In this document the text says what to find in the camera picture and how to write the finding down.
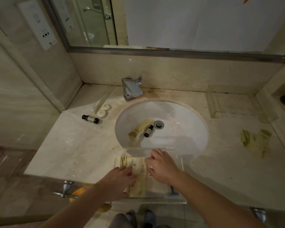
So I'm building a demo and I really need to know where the orange round object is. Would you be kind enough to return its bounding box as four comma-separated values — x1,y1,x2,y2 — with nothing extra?
69,187,89,203

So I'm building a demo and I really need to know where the tan round object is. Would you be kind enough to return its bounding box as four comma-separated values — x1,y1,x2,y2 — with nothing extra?
97,202,112,213

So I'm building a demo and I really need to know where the clear wrapped toiletry stick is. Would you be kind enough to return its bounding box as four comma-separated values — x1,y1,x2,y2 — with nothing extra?
93,89,113,114

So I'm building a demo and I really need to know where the chrome faucet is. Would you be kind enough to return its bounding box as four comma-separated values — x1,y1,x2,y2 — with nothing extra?
122,75,143,101

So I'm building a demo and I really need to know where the grey trouser leg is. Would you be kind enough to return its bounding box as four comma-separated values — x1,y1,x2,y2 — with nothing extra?
109,213,133,228

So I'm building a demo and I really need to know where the metal-framed wall mirror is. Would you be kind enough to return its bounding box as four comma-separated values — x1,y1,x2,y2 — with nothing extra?
41,0,285,63

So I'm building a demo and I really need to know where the person's left hand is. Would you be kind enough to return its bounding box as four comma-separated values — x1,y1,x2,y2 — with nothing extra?
96,165,138,202

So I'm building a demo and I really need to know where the cream toiletry packet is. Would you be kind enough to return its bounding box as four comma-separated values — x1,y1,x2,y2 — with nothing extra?
119,156,148,175
252,129,272,159
128,119,153,140
123,174,147,198

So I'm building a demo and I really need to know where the person's right forearm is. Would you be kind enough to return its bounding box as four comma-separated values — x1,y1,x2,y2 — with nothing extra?
172,173,263,228

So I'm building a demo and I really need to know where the dark grey shoe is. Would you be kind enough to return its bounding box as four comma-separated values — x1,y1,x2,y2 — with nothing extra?
125,211,137,228
142,210,156,228

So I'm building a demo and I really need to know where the small black-capped bottle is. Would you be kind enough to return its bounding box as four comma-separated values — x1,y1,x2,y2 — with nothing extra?
144,125,154,138
82,114,100,124

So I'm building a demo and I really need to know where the person's right hand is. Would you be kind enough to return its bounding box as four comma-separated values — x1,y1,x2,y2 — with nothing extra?
144,149,184,188

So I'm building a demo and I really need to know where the person's left forearm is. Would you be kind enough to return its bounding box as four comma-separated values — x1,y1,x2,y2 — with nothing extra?
38,183,113,228

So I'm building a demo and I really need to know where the white sink basin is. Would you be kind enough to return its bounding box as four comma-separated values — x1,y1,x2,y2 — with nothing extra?
115,100,209,156

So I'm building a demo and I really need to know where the chrome towel bar bracket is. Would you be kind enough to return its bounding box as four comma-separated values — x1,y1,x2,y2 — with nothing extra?
250,207,268,223
52,180,78,199

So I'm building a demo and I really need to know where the white wall socket panel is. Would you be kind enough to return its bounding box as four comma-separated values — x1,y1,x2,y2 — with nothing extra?
17,0,58,51

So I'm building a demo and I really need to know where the clear acrylic tray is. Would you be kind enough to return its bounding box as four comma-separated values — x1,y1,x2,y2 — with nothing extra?
114,147,187,204

